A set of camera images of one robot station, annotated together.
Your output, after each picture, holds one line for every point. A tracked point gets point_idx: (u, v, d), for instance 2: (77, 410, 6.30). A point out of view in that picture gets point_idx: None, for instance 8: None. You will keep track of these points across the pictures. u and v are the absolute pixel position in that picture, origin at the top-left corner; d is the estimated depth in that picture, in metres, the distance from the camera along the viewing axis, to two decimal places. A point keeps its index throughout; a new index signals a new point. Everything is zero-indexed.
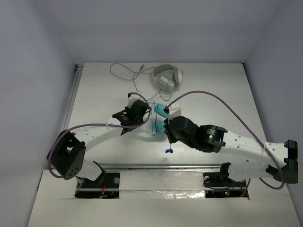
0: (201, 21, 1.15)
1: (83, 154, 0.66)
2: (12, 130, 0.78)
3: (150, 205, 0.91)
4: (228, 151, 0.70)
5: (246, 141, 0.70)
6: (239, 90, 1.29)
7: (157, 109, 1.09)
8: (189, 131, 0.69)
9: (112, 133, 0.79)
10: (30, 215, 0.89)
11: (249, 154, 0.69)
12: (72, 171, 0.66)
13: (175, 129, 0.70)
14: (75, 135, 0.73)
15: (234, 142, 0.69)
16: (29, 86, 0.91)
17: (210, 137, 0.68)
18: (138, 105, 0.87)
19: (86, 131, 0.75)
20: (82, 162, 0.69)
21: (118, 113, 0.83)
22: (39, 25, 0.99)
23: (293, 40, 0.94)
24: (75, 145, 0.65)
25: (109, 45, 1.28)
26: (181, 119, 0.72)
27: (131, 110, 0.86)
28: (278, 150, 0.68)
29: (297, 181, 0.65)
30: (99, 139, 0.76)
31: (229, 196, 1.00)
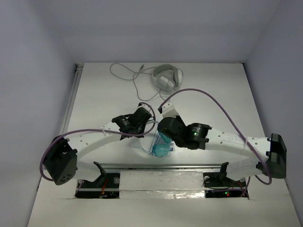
0: (201, 21, 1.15)
1: (75, 161, 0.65)
2: (12, 131, 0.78)
3: (151, 205, 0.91)
4: (214, 147, 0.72)
5: (228, 137, 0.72)
6: (239, 90, 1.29)
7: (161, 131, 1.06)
8: (175, 130, 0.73)
9: (109, 140, 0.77)
10: (30, 216, 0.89)
11: (234, 150, 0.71)
12: (63, 177, 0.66)
13: (160, 129, 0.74)
14: (69, 141, 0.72)
15: (217, 137, 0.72)
16: (28, 87, 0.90)
17: (195, 135, 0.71)
18: (142, 112, 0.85)
19: (81, 137, 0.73)
20: (75, 169, 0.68)
21: (118, 117, 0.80)
22: (38, 25, 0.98)
23: (293, 39, 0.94)
24: (67, 153, 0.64)
25: (109, 45, 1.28)
26: (166, 119, 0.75)
27: (134, 116, 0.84)
28: (260, 144, 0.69)
29: (283, 174, 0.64)
30: (94, 146, 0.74)
31: (229, 196, 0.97)
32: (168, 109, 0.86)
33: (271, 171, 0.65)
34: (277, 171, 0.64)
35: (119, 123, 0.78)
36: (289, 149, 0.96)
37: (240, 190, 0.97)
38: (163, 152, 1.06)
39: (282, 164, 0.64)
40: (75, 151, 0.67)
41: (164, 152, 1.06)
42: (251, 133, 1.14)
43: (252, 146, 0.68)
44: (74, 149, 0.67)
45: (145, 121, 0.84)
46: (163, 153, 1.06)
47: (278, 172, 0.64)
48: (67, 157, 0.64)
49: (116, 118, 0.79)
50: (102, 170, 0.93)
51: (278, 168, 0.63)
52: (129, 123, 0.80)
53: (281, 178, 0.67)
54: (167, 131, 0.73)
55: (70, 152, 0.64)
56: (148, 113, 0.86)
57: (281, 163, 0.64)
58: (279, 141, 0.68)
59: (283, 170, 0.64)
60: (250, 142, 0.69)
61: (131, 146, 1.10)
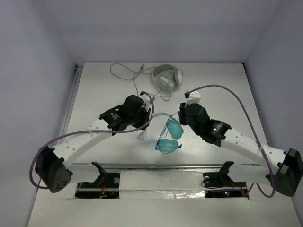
0: (201, 21, 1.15)
1: (64, 170, 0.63)
2: (12, 131, 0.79)
3: (151, 205, 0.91)
4: (227, 146, 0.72)
5: (245, 140, 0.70)
6: (239, 90, 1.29)
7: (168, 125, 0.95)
8: (201, 119, 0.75)
9: (97, 140, 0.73)
10: (30, 216, 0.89)
11: (246, 152, 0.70)
12: (59, 185, 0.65)
13: (189, 114, 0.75)
14: (54, 150, 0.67)
15: (233, 137, 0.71)
16: (29, 87, 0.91)
17: (215, 130, 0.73)
18: (131, 100, 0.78)
19: (66, 144, 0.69)
20: (69, 175, 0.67)
21: (107, 112, 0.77)
22: (39, 25, 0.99)
23: (293, 40, 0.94)
24: (53, 164, 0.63)
25: (108, 45, 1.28)
26: (197, 107, 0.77)
27: (123, 106, 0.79)
28: (275, 154, 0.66)
29: (291, 190, 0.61)
30: (83, 149, 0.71)
31: (229, 196, 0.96)
32: (195, 99, 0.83)
33: (278, 183, 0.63)
34: (284, 185, 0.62)
35: (106, 120, 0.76)
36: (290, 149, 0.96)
37: (240, 190, 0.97)
38: (170, 148, 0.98)
39: (294, 179, 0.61)
40: (61, 161, 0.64)
41: (171, 148, 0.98)
42: (250, 133, 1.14)
43: (265, 153, 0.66)
44: (60, 158, 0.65)
45: (136, 110, 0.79)
46: (168, 149, 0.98)
47: (284, 186, 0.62)
48: (54, 168, 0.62)
49: (104, 114, 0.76)
50: (101, 169, 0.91)
51: (285, 181, 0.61)
52: (118, 117, 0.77)
53: (289, 195, 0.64)
54: (195, 117, 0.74)
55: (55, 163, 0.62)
56: (139, 101, 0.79)
57: (292, 179, 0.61)
58: (298, 158, 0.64)
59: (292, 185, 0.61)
60: (264, 150, 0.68)
61: (131, 146, 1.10)
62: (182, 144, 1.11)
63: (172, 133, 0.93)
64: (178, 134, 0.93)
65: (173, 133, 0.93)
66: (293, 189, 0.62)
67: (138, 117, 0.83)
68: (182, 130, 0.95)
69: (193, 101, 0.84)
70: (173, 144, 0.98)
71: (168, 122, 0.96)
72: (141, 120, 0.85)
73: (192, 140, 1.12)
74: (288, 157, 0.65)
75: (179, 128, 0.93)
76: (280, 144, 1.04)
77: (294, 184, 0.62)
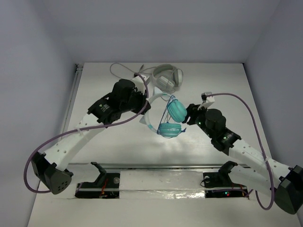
0: (201, 21, 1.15)
1: (59, 174, 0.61)
2: (12, 131, 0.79)
3: (151, 205, 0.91)
4: (235, 155, 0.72)
5: (251, 150, 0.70)
6: (239, 90, 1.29)
7: (169, 106, 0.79)
8: (218, 127, 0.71)
9: (88, 137, 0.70)
10: (30, 216, 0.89)
11: (251, 163, 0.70)
12: (60, 186, 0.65)
13: (208, 119, 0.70)
14: (46, 156, 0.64)
15: (241, 147, 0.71)
16: (29, 87, 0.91)
17: (225, 139, 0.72)
18: (120, 88, 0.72)
19: (57, 146, 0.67)
20: (69, 175, 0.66)
21: (95, 104, 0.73)
22: (38, 25, 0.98)
23: (293, 40, 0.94)
24: (46, 170, 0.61)
25: (108, 45, 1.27)
26: (217, 113, 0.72)
27: (113, 94, 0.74)
28: (279, 168, 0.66)
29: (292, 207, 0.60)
30: (75, 149, 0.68)
31: (229, 196, 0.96)
32: (209, 103, 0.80)
33: (279, 197, 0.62)
34: (285, 200, 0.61)
35: (95, 113, 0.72)
36: (290, 149, 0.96)
37: (240, 190, 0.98)
38: (173, 134, 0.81)
39: (296, 196, 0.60)
40: (53, 165, 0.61)
41: (175, 133, 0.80)
42: (250, 133, 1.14)
43: (269, 166, 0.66)
44: (52, 163, 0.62)
45: (127, 96, 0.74)
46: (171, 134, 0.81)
47: (285, 201, 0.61)
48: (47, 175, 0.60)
49: (93, 108, 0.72)
50: (101, 168, 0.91)
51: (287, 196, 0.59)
52: (108, 107, 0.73)
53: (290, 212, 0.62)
54: (214, 124, 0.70)
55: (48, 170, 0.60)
56: (129, 85, 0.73)
57: (294, 196, 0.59)
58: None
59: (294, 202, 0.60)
60: (270, 162, 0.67)
61: (131, 146, 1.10)
62: (182, 144, 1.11)
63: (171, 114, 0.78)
64: (180, 117, 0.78)
65: (173, 115, 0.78)
66: (295, 207, 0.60)
67: (134, 101, 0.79)
68: (185, 112, 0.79)
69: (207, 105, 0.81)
70: (177, 130, 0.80)
71: (170, 105, 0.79)
72: (138, 104, 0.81)
73: (192, 140, 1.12)
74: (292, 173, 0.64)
75: (181, 111, 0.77)
76: (280, 144, 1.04)
77: (296, 202, 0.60)
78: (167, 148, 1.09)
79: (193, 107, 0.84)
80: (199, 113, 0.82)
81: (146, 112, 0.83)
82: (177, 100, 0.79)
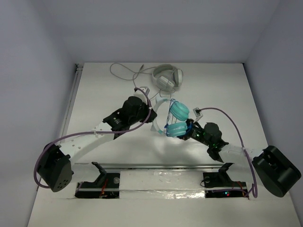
0: (200, 21, 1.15)
1: (68, 167, 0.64)
2: (13, 131, 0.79)
3: (151, 205, 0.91)
4: (225, 157, 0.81)
5: (234, 147, 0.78)
6: (238, 90, 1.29)
7: (172, 108, 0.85)
8: (215, 139, 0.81)
9: (101, 141, 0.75)
10: (30, 216, 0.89)
11: (236, 158, 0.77)
12: (60, 184, 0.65)
13: (206, 132, 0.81)
14: (61, 147, 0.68)
15: (227, 148, 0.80)
16: (29, 87, 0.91)
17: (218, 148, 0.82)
18: (129, 104, 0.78)
19: (73, 141, 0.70)
20: (71, 174, 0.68)
21: (110, 116, 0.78)
22: (39, 25, 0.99)
23: (293, 40, 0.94)
24: (60, 160, 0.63)
25: (108, 45, 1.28)
26: (214, 126, 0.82)
27: (123, 110, 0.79)
28: (254, 152, 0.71)
29: (277, 185, 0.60)
30: (87, 149, 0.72)
31: (229, 196, 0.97)
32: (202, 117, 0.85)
33: (265, 181, 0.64)
34: (270, 181, 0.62)
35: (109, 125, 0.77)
36: (289, 148, 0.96)
37: (240, 190, 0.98)
38: (180, 133, 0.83)
39: (276, 173, 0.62)
40: (67, 157, 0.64)
41: (182, 131, 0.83)
42: (250, 133, 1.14)
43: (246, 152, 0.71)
44: (67, 155, 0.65)
45: (136, 111, 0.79)
46: (179, 131, 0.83)
47: (269, 181, 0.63)
48: (58, 166, 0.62)
49: (107, 120, 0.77)
50: (101, 169, 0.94)
51: (262, 171, 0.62)
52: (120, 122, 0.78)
53: (279, 191, 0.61)
54: (211, 137, 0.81)
55: (61, 160, 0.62)
56: (138, 103, 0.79)
57: (269, 170, 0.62)
58: (276, 153, 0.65)
59: (271, 177, 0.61)
60: (247, 150, 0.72)
61: (131, 147, 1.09)
62: (182, 144, 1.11)
63: (177, 115, 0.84)
64: (184, 115, 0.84)
65: (178, 116, 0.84)
66: (276, 181, 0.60)
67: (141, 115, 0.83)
68: (188, 110, 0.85)
69: (200, 117, 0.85)
70: (183, 127, 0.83)
71: (172, 107, 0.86)
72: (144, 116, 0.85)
73: (192, 140, 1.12)
74: (269, 154, 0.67)
75: (183, 110, 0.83)
76: (280, 144, 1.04)
77: (274, 175, 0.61)
78: (168, 148, 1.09)
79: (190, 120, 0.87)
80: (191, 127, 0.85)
81: (153, 119, 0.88)
82: (177, 101, 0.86)
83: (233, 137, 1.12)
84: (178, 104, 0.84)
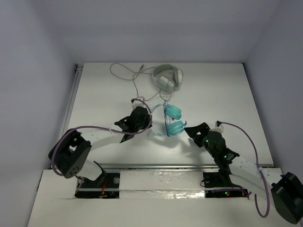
0: (201, 21, 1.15)
1: (87, 152, 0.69)
2: (12, 131, 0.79)
3: (151, 205, 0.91)
4: (235, 170, 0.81)
5: (248, 164, 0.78)
6: (238, 90, 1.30)
7: (167, 111, 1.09)
8: (219, 147, 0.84)
9: (112, 139, 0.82)
10: (30, 217, 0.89)
11: (247, 175, 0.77)
12: (73, 170, 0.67)
13: (209, 140, 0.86)
14: (82, 134, 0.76)
15: (238, 162, 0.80)
16: (29, 87, 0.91)
17: (227, 158, 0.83)
18: (138, 113, 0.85)
19: (93, 132, 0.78)
20: (84, 163, 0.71)
21: (119, 121, 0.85)
22: (39, 24, 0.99)
23: (293, 40, 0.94)
24: (81, 144, 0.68)
25: (108, 45, 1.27)
26: (218, 135, 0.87)
27: (131, 118, 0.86)
28: (271, 176, 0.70)
29: (292, 214, 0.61)
30: (101, 142, 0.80)
31: (229, 196, 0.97)
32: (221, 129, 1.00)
33: (280, 206, 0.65)
34: (285, 209, 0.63)
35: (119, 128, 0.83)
36: (289, 148, 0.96)
37: (240, 190, 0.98)
38: (179, 129, 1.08)
39: (294, 203, 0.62)
40: (88, 142, 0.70)
41: (181, 128, 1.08)
42: (250, 133, 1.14)
43: (263, 175, 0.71)
44: (87, 141, 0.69)
45: (142, 120, 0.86)
46: (178, 127, 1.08)
47: (284, 208, 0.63)
48: (79, 149, 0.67)
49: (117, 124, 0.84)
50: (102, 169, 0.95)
51: (279, 198, 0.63)
52: (127, 128, 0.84)
53: (293, 219, 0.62)
54: (215, 144, 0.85)
55: (82, 144, 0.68)
56: (144, 112, 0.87)
57: (287, 200, 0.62)
58: (296, 183, 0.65)
59: (289, 206, 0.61)
60: (263, 172, 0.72)
61: (132, 147, 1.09)
62: (183, 145, 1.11)
63: (173, 115, 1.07)
64: (178, 113, 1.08)
65: (173, 115, 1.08)
66: (292, 211, 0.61)
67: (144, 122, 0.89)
68: (179, 109, 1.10)
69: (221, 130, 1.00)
70: (181, 125, 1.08)
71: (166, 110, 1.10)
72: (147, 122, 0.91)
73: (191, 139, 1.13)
74: (286, 180, 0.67)
75: (177, 109, 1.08)
76: (280, 144, 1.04)
77: (291, 205, 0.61)
78: (168, 148, 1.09)
79: (206, 126, 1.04)
80: (201, 128, 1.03)
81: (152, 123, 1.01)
82: (170, 105, 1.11)
83: (233, 137, 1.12)
84: (171, 106, 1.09)
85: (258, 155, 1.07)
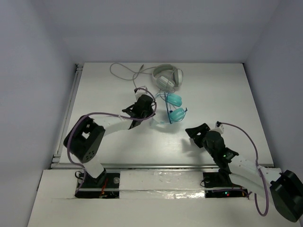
0: (201, 21, 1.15)
1: (101, 136, 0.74)
2: (12, 131, 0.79)
3: (150, 205, 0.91)
4: (234, 169, 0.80)
5: (247, 163, 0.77)
6: (238, 90, 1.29)
7: (168, 99, 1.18)
8: (218, 146, 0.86)
9: (121, 126, 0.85)
10: (29, 217, 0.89)
11: (247, 174, 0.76)
12: (89, 154, 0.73)
13: (208, 139, 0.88)
14: (94, 120, 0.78)
15: (237, 161, 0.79)
16: (29, 87, 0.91)
17: (226, 157, 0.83)
18: (143, 101, 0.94)
19: (104, 118, 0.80)
20: (97, 147, 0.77)
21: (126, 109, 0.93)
22: (39, 25, 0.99)
23: (293, 40, 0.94)
24: (95, 130, 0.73)
25: (108, 45, 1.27)
26: (217, 135, 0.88)
27: (137, 106, 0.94)
28: (271, 174, 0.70)
29: (291, 211, 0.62)
30: (111, 128, 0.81)
31: (229, 196, 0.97)
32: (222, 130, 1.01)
33: (279, 204, 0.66)
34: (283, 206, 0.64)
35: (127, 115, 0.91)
36: (290, 148, 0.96)
37: (240, 190, 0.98)
38: (181, 115, 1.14)
39: (292, 200, 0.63)
40: (101, 127, 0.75)
41: (182, 114, 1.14)
42: (251, 133, 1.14)
43: (262, 173, 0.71)
44: (101, 126, 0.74)
45: (147, 107, 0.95)
46: (180, 113, 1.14)
47: (283, 205, 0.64)
48: (94, 135, 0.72)
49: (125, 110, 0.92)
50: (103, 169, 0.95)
51: (277, 196, 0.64)
52: (134, 114, 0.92)
53: (292, 216, 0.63)
54: (214, 144, 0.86)
55: (96, 130, 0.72)
56: (149, 100, 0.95)
57: (286, 197, 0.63)
58: (295, 180, 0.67)
59: (287, 203, 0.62)
60: (262, 170, 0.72)
61: (132, 147, 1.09)
62: (183, 145, 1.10)
63: (173, 101, 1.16)
64: (178, 100, 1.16)
65: (174, 102, 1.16)
66: (291, 208, 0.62)
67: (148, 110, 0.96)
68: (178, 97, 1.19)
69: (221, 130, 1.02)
70: (182, 112, 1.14)
71: (167, 98, 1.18)
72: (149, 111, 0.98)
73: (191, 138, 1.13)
74: (285, 178, 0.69)
75: (177, 97, 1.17)
76: (280, 144, 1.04)
77: (290, 202, 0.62)
78: (168, 148, 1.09)
79: (206, 126, 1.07)
80: (202, 128, 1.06)
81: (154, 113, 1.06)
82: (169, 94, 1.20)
83: (233, 137, 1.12)
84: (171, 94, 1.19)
85: (258, 155, 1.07)
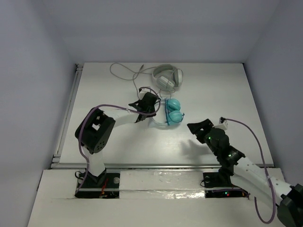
0: (200, 21, 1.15)
1: (111, 127, 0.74)
2: (12, 131, 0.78)
3: (150, 205, 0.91)
4: (239, 171, 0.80)
5: (255, 169, 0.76)
6: (238, 90, 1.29)
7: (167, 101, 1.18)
8: (222, 144, 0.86)
9: (128, 119, 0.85)
10: (29, 217, 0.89)
11: (253, 180, 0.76)
12: (99, 144, 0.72)
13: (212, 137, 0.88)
14: (104, 112, 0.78)
15: (245, 164, 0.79)
16: (29, 87, 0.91)
17: (230, 156, 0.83)
18: (149, 96, 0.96)
19: (113, 111, 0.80)
20: (107, 138, 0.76)
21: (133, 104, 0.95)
22: (39, 24, 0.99)
23: (293, 40, 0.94)
24: (106, 120, 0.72)
25: (108, 45, 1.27)
26: (221, 134, 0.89)
27: (143, 101, 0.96)
28: (280, 186, 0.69)
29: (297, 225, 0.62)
30: (120, 121, 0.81)
31: (229, 196, 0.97)
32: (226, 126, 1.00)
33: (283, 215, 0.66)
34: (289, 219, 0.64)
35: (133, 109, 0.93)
36: (290, 148, 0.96)
37: (240, 190, 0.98)
38: (178, 117, 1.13)
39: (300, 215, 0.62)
40: (112, 118, 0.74)
41: (180, 116, 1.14)
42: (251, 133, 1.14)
43: (271, 183, 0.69)
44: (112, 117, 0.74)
45: (153, 102, 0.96)
46: (177, 116, 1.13)
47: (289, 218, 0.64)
48: (104, 125, 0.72)
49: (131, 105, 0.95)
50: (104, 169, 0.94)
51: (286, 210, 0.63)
52: (140, 109, 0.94)
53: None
54: (218, 142, 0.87)
55: (107, 121, 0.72)
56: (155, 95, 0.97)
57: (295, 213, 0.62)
58: None
59: (295, 219, 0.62)
60: (272, 180, 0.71)
61: (132, 147, 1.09)
62: (183, 145, 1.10)
63: (173, 104, 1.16)
64: (177, 103, 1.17)
65: (173, 104, 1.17)
66: (297, 222, 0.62)
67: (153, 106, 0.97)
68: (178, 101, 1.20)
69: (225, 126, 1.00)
70: (179, 114, 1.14)
71: (166, 100, 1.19)
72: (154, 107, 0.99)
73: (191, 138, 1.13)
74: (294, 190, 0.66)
75: (176, 100, 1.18)
76: (280, 144, 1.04)
77: (298, 218, 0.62)
78: (168, 148, 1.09)
79: (209, 122, 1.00)
80: (205, 122, 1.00)
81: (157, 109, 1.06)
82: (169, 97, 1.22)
83: (232, 137, 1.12)
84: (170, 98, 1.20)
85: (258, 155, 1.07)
